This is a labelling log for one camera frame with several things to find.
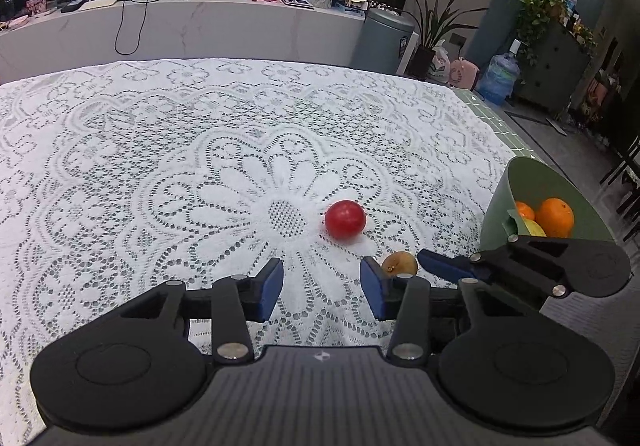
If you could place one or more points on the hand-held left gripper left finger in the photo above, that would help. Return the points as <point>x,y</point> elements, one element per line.
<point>270,288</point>

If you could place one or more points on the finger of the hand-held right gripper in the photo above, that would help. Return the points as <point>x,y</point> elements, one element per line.
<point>440,263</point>

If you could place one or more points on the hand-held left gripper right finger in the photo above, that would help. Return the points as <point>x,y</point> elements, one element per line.
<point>372,288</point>

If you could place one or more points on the small brown fruit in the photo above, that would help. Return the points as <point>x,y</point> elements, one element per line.
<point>400,263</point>

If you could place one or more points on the orange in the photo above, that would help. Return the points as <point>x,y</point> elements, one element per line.
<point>524,211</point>
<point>556,217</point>

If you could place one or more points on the red cherry tomato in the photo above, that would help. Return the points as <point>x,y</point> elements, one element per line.
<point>345,220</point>

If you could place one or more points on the yellow-green apple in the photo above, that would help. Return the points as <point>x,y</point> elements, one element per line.
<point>533,228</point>

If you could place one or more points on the green colander bowl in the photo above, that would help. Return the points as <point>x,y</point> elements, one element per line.
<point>525,181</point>

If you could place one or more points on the dark chair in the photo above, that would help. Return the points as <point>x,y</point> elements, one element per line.
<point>625,186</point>

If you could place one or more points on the green checkered table mat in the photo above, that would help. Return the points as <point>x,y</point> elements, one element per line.
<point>500,121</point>

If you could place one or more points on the white lace tablecloth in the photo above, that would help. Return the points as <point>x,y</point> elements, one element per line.
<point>150,151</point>

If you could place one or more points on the pink small appliance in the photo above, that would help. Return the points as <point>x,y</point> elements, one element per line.
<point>464,73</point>

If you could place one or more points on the blue water jug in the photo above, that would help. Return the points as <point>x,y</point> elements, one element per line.
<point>496,78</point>

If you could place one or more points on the white plastic bag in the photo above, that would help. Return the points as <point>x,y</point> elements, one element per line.
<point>439,63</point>

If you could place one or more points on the dark green cabinet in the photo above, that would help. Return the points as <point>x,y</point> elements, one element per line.
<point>555,71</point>

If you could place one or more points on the grey trash bin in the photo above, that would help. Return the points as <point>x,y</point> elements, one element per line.
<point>382,43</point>

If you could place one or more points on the long-leaf potted plant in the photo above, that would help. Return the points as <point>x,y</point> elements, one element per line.
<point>435,21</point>

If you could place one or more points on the white marble console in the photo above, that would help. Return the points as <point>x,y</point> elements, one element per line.
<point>225,31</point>

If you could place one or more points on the leafy trailing plant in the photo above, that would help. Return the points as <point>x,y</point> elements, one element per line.
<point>540,3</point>

